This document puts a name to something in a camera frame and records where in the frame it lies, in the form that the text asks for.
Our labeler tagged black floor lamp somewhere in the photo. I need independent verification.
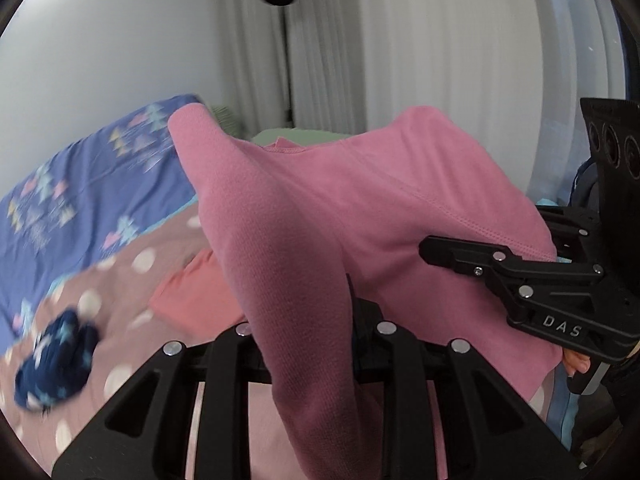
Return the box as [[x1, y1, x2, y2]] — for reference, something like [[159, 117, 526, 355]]
[[262, 0, 295, 128]]

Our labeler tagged blue tree-patterned sheet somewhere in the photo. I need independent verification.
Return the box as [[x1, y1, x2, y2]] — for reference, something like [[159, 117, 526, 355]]
[[1, 94, 198, 349]]

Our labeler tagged green pillow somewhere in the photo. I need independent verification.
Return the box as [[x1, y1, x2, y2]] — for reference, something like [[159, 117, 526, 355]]
[[209, 105, 349, 146]]

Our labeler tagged pink garment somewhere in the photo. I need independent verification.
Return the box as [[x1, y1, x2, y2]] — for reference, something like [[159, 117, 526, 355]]
[[168, 103, 562, 479]]

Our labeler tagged navy star-patterned garment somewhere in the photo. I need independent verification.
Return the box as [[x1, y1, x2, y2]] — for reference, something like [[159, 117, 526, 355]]
[[14, 308, 100, 413]]

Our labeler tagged white curtain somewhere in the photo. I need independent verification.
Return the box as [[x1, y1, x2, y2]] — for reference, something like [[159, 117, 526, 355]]
[[217, 0, 634, 203]]

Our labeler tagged coral folded garment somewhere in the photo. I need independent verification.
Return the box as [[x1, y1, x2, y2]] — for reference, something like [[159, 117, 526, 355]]
[[149, 249, 244, 340]]

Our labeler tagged mauve polka dot blanket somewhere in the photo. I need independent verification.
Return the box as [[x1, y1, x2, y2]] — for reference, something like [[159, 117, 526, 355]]
[[0, 204, 551, 480]]

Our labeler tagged person's right hand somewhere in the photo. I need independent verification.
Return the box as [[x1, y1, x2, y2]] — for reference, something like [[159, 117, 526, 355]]
[[562, 349, 591, 377]]

